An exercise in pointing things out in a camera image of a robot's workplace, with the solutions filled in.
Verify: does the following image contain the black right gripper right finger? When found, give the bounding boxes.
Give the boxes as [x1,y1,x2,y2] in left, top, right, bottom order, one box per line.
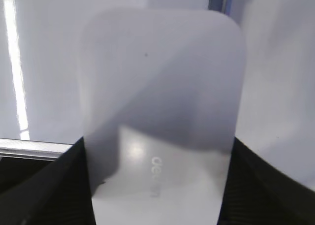
[218,138,315,225]

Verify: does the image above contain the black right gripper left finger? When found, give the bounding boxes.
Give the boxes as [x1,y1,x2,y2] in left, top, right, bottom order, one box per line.
[0,139,96,225]

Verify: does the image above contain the white whiteboard eraser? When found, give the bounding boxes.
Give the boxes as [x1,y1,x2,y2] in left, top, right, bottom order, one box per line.
[78,8,246,225]

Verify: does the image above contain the white whiteboard with metal frame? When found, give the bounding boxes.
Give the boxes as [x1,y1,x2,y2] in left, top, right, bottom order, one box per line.
[0,0,315,161]

